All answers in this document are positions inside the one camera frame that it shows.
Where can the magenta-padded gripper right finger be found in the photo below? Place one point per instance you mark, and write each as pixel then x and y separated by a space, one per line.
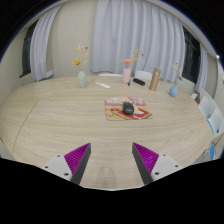
pixel 148 160

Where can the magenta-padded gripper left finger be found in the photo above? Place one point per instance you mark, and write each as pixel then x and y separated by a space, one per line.
pixel 75 160

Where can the black computer mouse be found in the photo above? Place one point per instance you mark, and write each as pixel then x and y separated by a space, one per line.
pixel 128 108

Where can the cartoon print mouse pad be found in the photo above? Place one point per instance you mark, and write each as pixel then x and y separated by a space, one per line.
pixel 115 113

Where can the black rectangular box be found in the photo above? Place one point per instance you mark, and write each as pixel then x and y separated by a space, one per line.
pixel 139 81

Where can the dark marker pen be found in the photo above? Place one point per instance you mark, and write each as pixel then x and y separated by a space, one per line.
pixel 129 82

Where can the white remote control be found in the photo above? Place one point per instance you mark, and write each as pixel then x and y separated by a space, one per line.
pixel 103 85

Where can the gold thermos bottle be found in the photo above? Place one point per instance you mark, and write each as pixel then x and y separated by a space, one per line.
pixel 154 80

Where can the pale green vase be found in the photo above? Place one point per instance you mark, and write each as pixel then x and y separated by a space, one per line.
pixel 82 80

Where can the pink vase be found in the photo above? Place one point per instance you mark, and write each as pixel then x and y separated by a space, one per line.
pixel 126 76

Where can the beige dried flower sprig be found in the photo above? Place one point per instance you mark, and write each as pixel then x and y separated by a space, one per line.
pixel 177 71

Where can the yellow dried flower bunch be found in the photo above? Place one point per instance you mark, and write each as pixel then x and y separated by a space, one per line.
pixel 76 62

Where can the orange pink flower bunch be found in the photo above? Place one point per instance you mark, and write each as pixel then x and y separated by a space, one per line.
pixel 127 62

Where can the narrow white curtain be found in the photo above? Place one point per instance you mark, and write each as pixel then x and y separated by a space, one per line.
pixel 202 70
pixel 41 46

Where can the dark window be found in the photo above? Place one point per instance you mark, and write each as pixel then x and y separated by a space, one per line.
pixel 191 53
pixel 26 50

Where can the wide white curtain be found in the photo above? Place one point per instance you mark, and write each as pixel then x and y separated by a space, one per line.
pixel 133 33

